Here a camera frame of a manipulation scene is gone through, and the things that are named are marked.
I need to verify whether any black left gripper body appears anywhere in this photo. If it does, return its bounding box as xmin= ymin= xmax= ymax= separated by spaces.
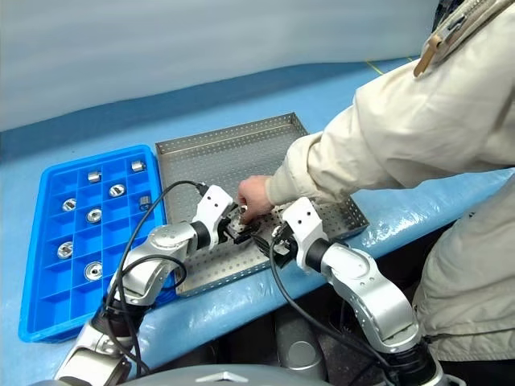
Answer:
xmin=219 ymin=210 xmax=252 ymax=244

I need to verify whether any grey cylinder under table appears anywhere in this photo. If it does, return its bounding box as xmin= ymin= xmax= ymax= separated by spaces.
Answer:
xmin=274 ymin=307 xmax=328 ymax=382

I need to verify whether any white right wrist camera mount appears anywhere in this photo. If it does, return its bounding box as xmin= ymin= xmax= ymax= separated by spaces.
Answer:
xmin=281 ymin=196 xmax=329 ymax=253

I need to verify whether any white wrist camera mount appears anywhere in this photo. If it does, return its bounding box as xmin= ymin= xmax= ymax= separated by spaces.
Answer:
xmin=281 ymin=196 xmax=329 ymax=253
xmin=192 ymin=185 xmax=236 ymax=247

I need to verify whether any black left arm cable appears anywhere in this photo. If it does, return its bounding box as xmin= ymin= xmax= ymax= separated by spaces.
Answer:
xmin=101 ymin=179 xmax=210 ymax=377

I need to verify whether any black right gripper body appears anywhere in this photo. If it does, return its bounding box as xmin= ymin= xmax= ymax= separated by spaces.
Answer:
xmin=269 ymin=223 xmax=302 ymax=270

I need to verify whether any person bare hand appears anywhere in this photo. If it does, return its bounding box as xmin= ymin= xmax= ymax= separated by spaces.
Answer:
xmin=237 ymin=175 xmax=275 ymax=224

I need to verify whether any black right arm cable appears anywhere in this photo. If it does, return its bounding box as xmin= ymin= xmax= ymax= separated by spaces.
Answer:
xmin=268 ymin=236 xmax=398 ymax=386

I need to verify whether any person arm in beige sleeve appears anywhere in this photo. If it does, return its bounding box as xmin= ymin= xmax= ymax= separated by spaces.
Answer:
xmin=265 ymin=0 xmax=515 ymax=207

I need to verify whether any person beige jacket torso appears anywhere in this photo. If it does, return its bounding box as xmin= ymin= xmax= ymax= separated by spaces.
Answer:
xmin=411 ymin=160 xmax=515 ymax=363

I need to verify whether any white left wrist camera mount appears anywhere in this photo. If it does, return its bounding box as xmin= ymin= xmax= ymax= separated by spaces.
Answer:
xmin=192 ymin=185 xmax=236 ymax=247

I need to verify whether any blue plastic compartment tray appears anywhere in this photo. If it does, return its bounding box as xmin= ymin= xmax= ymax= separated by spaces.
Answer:
xmin=19 ymin=144 xmax=168 ymax=343

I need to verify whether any perforated steel tray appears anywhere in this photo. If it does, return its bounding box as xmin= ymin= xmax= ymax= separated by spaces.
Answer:
xmin=154 ymin=112 xmax=370 ymax=298

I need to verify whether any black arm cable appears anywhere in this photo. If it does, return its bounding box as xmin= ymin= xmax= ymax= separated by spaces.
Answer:
xmin=268 ymin=236 xmax=398 ymax=386
xmin=101 ymin=179 xmax=210 ymax=377

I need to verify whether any grey rounded robot torso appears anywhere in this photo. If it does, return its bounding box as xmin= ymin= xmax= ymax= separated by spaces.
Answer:
xmin=38 ymin=363 xmax=328 ymax=386

